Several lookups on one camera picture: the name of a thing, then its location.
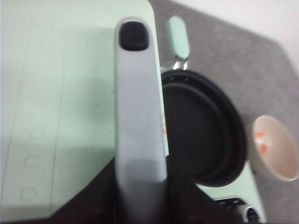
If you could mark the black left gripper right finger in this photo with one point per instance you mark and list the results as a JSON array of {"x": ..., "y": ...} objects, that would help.
[{"x": 187, "y": 203}]

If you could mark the orange cooked shrimp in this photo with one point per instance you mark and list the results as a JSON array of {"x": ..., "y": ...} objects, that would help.
[{"x": 262, "y": 145}]

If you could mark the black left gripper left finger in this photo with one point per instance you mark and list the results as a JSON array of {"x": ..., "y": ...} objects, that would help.
[{"x": 95, "y": 204}]

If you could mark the silver right control knob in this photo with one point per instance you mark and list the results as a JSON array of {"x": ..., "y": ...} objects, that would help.
[{"x": 250, "y": 215}]

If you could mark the cream ribbed bowl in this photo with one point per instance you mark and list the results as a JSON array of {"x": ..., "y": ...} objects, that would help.
[{"x": 282, "y": 159}]

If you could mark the black frying pan green handle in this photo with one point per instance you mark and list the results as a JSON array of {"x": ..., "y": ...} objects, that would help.
[{"x": 205, "y": 133}]

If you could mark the mint green breakfast maker base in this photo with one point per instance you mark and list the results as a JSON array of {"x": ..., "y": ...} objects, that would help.
[{"x": 236, "y": 195}]

